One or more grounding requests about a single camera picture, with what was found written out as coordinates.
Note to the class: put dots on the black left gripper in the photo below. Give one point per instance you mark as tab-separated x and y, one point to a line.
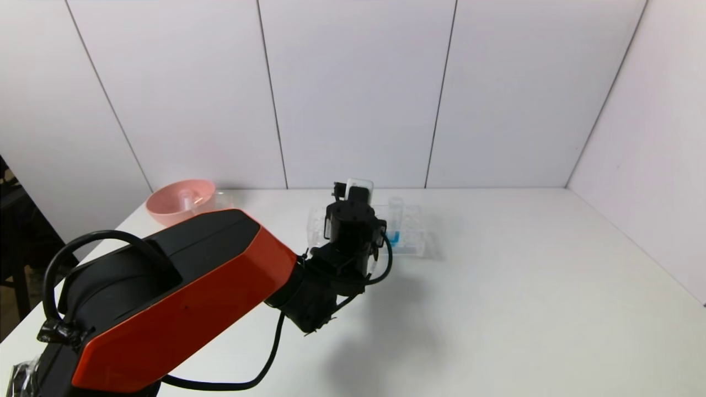
380	234

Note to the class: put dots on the test tube with red pigment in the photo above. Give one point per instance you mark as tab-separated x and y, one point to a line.
187	199

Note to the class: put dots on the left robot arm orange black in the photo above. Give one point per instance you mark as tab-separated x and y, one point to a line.
182	298

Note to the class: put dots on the test tube with blue pigment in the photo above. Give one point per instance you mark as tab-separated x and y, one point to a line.
393	236

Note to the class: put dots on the clear acrylic test tube rack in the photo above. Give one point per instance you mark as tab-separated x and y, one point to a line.
413	242

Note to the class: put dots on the clear glass beaker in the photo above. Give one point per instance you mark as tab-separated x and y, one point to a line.
218	199

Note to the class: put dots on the pink bowl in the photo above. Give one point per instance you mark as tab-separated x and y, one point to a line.
165	204

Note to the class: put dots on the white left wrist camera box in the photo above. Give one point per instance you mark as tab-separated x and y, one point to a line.
361	187

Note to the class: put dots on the black furniture frame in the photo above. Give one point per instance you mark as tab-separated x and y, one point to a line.
22	248

